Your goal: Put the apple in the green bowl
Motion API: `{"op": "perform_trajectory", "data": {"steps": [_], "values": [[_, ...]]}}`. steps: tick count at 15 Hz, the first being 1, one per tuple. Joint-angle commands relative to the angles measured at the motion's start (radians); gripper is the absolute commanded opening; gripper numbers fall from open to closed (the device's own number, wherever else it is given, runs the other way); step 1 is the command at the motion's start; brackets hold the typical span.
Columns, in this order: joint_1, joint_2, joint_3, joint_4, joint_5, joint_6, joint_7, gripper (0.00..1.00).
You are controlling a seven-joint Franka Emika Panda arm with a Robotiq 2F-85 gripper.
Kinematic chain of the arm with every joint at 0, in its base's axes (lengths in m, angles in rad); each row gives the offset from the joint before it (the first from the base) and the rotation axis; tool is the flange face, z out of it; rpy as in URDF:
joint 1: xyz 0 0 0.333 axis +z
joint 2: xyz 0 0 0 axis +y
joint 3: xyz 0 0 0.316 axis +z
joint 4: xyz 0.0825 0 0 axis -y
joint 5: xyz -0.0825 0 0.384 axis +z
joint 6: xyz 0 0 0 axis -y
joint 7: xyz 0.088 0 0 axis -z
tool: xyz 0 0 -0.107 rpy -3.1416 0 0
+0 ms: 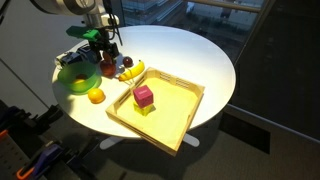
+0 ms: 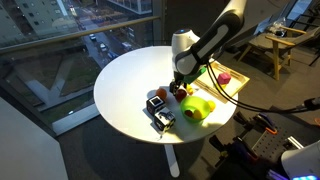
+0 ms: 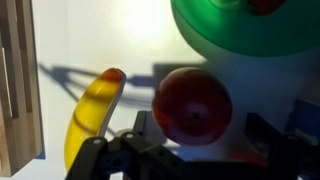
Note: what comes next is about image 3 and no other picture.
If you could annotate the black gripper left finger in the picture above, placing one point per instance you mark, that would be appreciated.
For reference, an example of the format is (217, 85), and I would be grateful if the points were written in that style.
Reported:
(140, 121)

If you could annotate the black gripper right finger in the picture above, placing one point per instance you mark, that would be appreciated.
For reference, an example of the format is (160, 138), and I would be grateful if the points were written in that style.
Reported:
(261, 133)

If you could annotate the red apple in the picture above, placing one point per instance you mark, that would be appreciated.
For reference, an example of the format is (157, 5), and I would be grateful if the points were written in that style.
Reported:
(191, 106)

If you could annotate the green translucent bowl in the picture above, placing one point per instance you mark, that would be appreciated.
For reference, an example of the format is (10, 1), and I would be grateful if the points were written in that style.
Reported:
(253, 33)

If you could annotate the yellow banana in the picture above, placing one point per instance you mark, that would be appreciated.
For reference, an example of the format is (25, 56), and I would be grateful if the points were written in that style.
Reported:
(91, 110)

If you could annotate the light wooden tray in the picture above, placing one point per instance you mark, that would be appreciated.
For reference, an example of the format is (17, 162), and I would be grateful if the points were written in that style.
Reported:
(20, 100)

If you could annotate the red strawberry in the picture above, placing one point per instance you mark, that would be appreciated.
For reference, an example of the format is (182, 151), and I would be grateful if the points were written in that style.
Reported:
(266, 6)

